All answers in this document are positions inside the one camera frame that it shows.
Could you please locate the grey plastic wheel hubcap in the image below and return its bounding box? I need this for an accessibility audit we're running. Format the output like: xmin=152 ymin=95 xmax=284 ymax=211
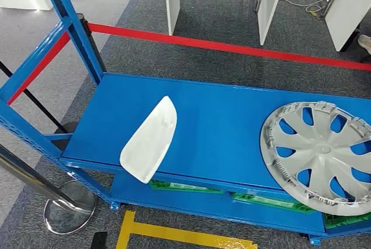
xmin=260 ymin=101 xmax=371 ymax=217

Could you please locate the blue metal shelf rack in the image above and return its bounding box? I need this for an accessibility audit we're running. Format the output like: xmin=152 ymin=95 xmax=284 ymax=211
xmin=0 ymin=0 xmax=371 ymax=246

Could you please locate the white plastic cover part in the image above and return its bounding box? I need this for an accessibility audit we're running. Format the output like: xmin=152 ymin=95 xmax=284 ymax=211
xmin=119 ymin=96 xmax=178 ymax=185

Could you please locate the red barrier belt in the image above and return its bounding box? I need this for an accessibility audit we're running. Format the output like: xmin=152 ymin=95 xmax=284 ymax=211
xmin=88 ymin=23 xmax=371 ymax=72
xmin=7 ymin=31 xmax=72 ymax=106

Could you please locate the green plastic crate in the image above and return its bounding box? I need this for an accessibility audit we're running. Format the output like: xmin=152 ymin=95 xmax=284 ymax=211
xmin=323 ymin=211 xmax=371 ymax=229
xmin=149 ymin=179 xmax=225 ymax=195
xmin=230 ymin=192 xmax=317 ymax=215

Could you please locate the yellow floor tape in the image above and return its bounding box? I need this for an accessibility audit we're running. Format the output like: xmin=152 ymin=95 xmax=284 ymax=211
xmin=116 ymin=210 xmax=258 ymax=249

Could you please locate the white desk with metal bars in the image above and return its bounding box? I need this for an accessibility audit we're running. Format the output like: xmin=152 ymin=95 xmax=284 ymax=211
xmin=162 ymin=0 xmax=289 ymax=46

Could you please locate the thin black stand, round base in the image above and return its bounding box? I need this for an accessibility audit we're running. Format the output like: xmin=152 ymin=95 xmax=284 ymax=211
xmin=0 ymin=60 xmax=79 ymax=152

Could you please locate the chrome stanchion with round base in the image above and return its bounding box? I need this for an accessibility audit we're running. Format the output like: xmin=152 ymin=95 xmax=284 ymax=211
xmin=0 ymin=144 xmax=97 ymax=236

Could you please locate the person's pale shoe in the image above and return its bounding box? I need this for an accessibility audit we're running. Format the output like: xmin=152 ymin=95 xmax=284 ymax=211
xmin=357 ymin=34 xmax=371 ymax=56

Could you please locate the black stanchion post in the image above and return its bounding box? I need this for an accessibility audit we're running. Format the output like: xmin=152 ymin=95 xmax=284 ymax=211
xmin=76 ymin=13 xmax=107 ymax=74

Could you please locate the white floor cable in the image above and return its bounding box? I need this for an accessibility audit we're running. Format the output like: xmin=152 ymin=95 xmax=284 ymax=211
xmin=278 ymin=0 xmax=328 ymax=14

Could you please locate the white desk with metal frame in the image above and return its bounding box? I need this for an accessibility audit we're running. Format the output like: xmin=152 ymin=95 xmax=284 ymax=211
xmin=311 ymin=0 xmax=371 ymax=52

